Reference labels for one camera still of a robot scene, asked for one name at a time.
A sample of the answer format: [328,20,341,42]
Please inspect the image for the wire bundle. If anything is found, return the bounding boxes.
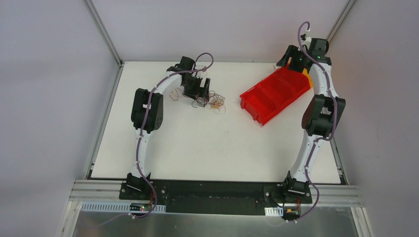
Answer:
[168,87,227,115]

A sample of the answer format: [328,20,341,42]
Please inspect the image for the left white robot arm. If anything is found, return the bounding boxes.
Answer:
[120,56,213,200]

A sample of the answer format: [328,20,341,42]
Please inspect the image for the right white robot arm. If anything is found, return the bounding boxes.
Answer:
[277,35,346,202]

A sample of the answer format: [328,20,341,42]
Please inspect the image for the yellow plastic bin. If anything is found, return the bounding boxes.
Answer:
[302,69,313,88]

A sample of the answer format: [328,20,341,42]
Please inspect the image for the red bin near yellow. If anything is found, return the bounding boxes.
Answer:
[274,67,312,99]

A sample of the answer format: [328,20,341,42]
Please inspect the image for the middle red bin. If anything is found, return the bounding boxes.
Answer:
[257,79,296,112]

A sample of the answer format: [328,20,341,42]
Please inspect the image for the front red bin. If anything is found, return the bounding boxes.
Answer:
[240,86,279,126]

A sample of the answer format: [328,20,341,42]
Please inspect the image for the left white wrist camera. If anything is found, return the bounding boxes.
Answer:
[194,65,207,75]

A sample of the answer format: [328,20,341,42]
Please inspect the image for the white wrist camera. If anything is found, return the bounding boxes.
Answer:
[194,65,207,75]
[300,28,312,42]

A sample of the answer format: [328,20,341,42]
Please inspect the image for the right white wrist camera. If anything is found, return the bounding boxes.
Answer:
[300,28,312,42]

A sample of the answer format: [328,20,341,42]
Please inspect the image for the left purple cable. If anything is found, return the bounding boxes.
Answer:
[130,52,215,220]

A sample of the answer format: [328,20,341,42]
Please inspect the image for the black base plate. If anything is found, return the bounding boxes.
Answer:
[119,176,312,215]

